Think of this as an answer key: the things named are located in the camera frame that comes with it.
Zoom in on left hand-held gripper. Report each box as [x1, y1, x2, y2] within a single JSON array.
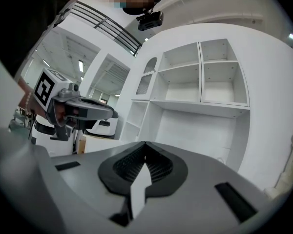
[[33, 67, 119, 141]]

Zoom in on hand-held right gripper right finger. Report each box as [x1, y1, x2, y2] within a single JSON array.
[[126, 141, 283, 234]]

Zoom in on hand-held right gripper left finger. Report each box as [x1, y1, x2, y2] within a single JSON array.
[[50, 141, 147, 234]]

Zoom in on person's left forearm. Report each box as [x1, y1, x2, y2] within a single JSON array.
[[16, 78, 37, 118]]

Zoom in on white desk with hutch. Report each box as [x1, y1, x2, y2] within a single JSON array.
[[84, 22, 293, 197]]

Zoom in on person's left hand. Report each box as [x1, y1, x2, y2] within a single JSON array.
[[55, 105, 67, 128]]

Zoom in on white black robot unit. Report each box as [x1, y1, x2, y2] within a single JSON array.
[[30, 117, 77, 155], [84, 118, 118, 139]]

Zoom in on brown cardboard box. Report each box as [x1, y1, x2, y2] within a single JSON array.
[[75, 133, 86, 155]]

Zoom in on black balcony railing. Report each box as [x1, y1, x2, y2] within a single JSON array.
[[69, 0, 143, 57]]

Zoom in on person's black clothing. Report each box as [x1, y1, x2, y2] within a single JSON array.
[[0, 0, 85, 79]]

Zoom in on white bead bracelet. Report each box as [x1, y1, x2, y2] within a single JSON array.
[[25, 91, 33, 114]]

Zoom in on black head camera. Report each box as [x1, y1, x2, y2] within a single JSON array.
[[136, 10, 164, 32]]

